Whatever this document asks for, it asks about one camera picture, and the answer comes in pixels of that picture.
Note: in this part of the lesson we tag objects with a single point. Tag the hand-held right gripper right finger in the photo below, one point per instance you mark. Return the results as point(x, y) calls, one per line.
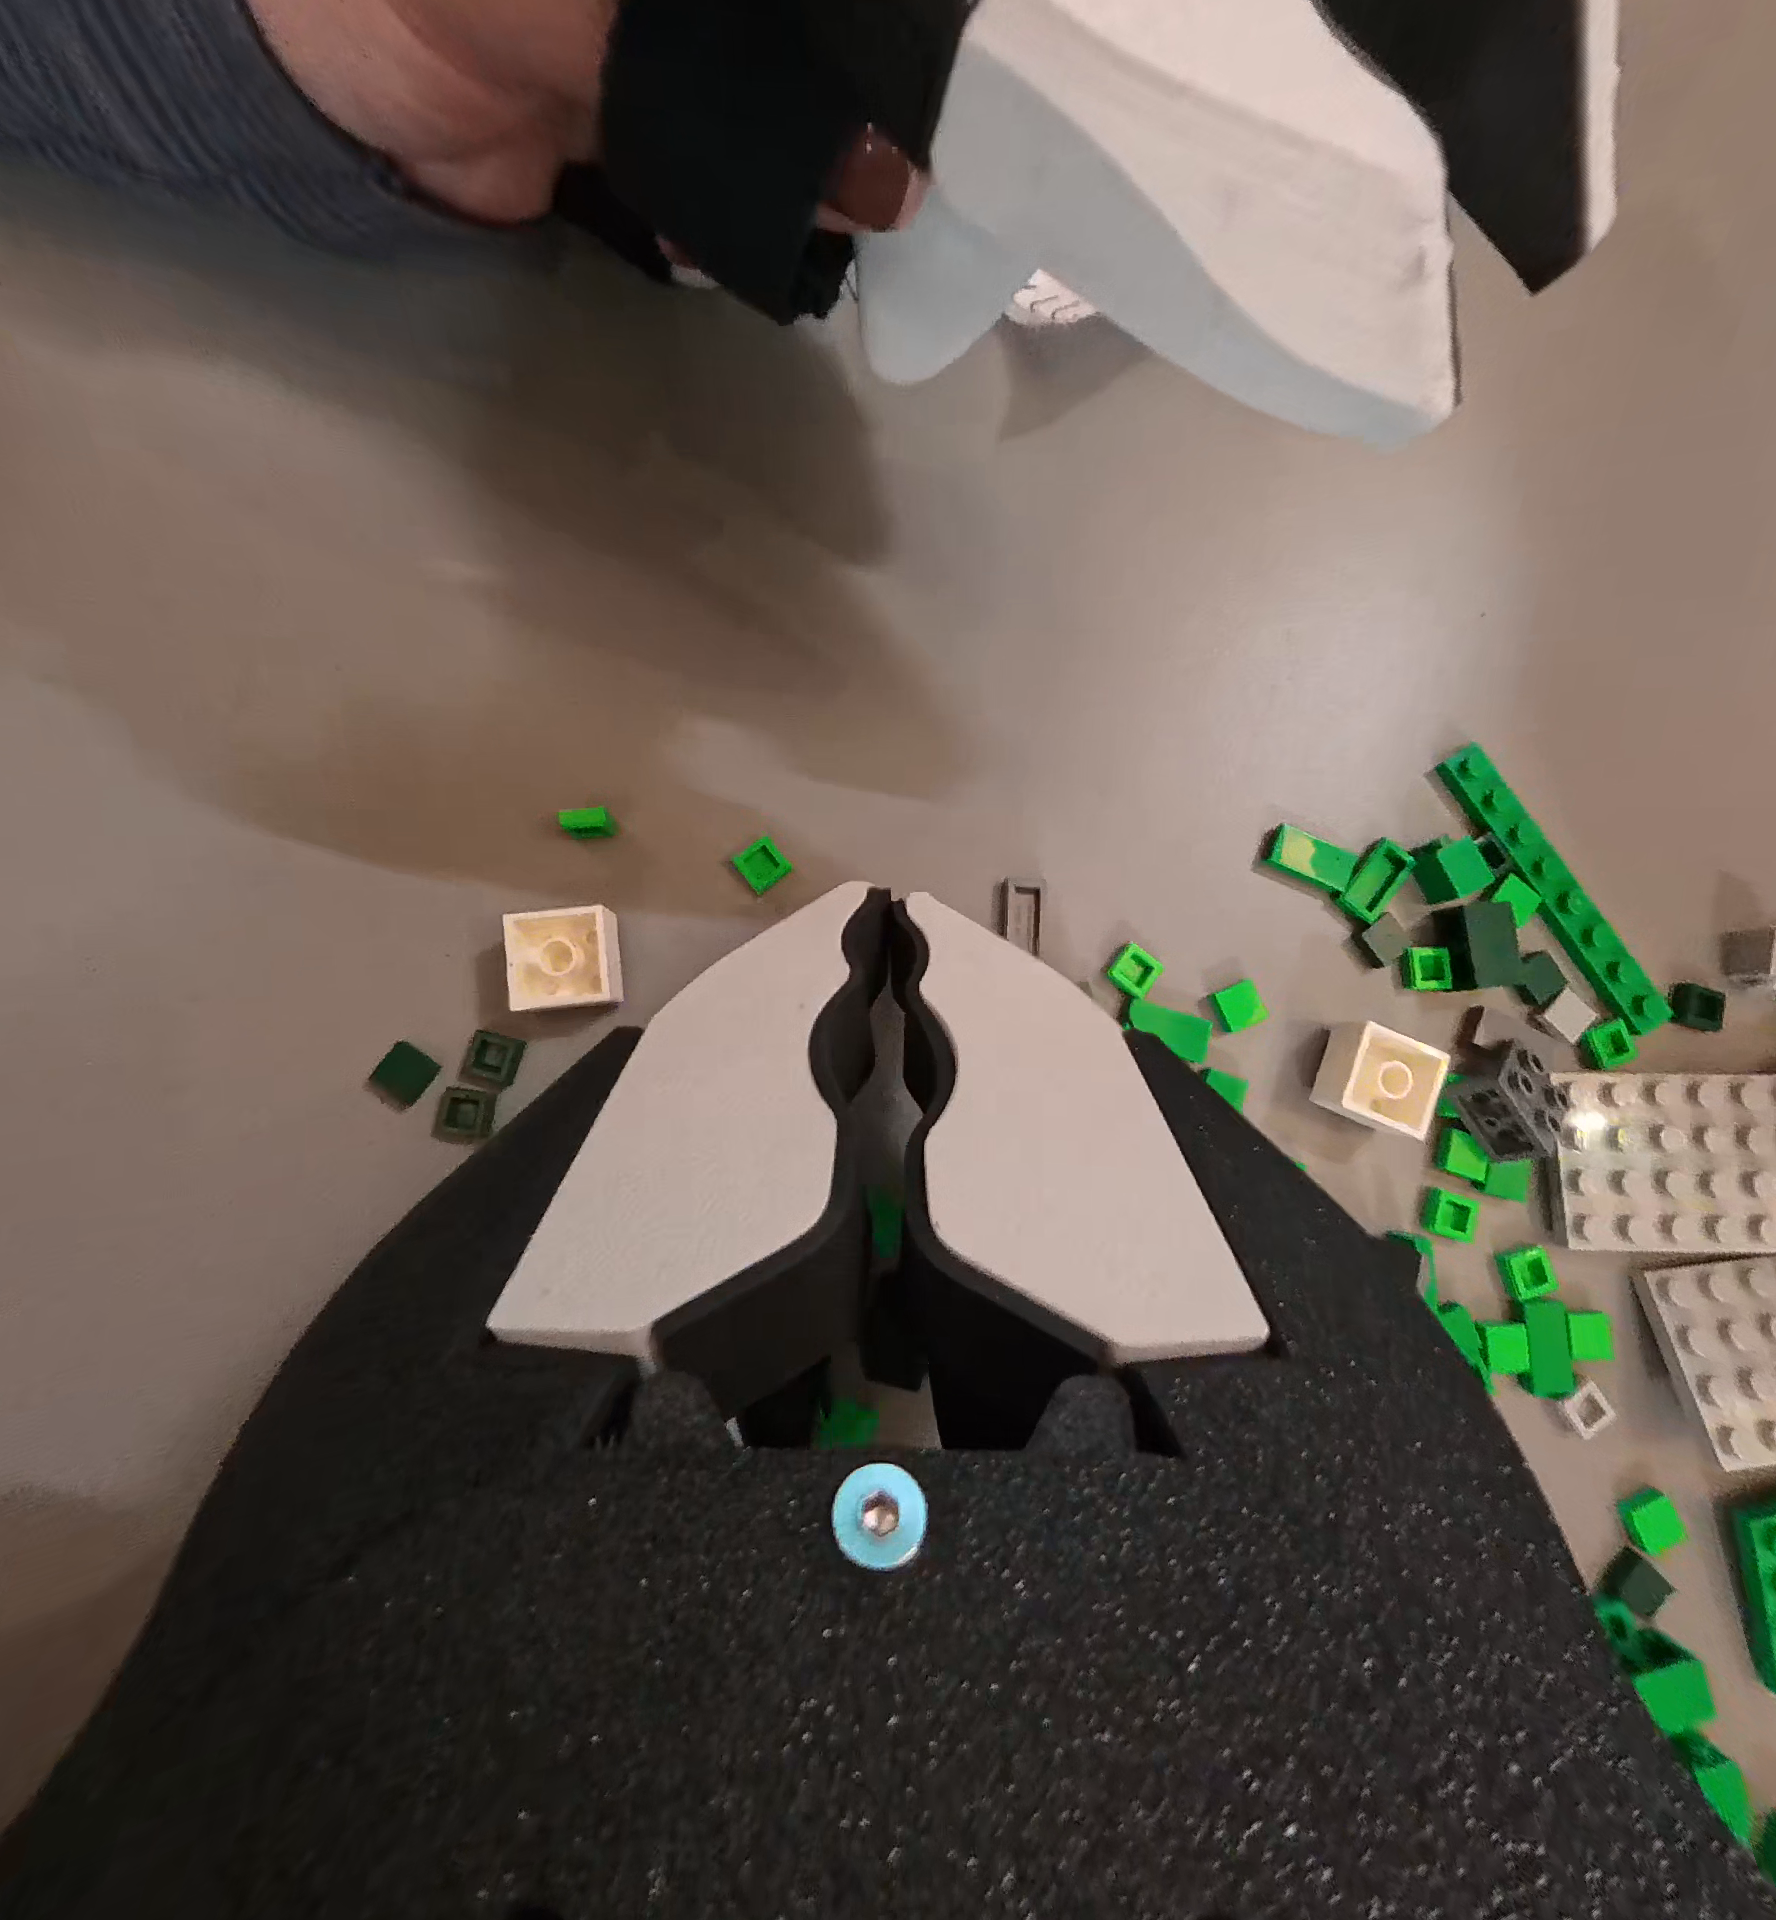
point(1084, 1185)

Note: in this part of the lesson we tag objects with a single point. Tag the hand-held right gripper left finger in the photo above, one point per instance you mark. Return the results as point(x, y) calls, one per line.
point(663, 1170)

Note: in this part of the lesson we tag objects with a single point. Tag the dark green tile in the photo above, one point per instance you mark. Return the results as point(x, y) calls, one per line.
point(493, 1057)
point(466, 1114)
point(403, 1076)

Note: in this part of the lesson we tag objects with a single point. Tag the white square brick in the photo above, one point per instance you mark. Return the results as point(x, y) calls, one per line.
point(561, 961)
point(1384, 1079)

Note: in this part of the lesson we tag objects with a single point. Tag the pile of small green bricks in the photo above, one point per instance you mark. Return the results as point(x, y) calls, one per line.
point(1547, 1335)

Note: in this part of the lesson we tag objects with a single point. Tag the person's left forearm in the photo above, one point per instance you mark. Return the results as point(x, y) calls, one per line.
point(109, 90)

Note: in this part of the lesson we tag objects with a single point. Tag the grey desk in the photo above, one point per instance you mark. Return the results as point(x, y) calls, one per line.
point(304, 630)

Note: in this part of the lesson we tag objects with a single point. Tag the person's left hand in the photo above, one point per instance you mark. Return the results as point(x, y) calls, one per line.
point(454, 105)

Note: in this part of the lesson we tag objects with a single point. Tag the dark grey holed brick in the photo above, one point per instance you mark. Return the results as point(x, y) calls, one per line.
point(1511, 1100)

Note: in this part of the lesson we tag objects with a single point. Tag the long narrow green plate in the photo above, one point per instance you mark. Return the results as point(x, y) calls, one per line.
point(1555, 892)

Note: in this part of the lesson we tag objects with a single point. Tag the grey studded plate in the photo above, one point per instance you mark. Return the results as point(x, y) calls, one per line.
point(1699, 1163)
point(1758, 1357)

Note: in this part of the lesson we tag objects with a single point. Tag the small grey frame tile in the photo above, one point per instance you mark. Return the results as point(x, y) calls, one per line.
point(1012, 915)

